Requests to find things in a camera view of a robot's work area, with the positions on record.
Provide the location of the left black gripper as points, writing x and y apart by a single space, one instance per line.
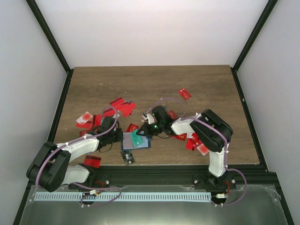
120 137

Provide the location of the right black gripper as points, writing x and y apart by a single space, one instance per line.
147 131

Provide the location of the navy blue card holder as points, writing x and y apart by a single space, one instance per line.
131 142

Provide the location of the teal VIP card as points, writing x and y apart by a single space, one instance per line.
136 139

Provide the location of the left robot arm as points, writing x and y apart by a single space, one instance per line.
50 168

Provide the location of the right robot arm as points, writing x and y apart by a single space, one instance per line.
214 133

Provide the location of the red striped card top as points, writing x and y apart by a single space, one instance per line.
117 102

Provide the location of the red card front left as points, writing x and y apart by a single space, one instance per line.
92 161

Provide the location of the white red dot card left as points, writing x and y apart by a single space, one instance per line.
84 118

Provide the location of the white red dot card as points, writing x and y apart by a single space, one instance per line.
84 118
202 149

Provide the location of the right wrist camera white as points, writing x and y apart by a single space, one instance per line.
148 118

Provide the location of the white slotted cable duct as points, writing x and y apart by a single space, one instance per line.
127 197

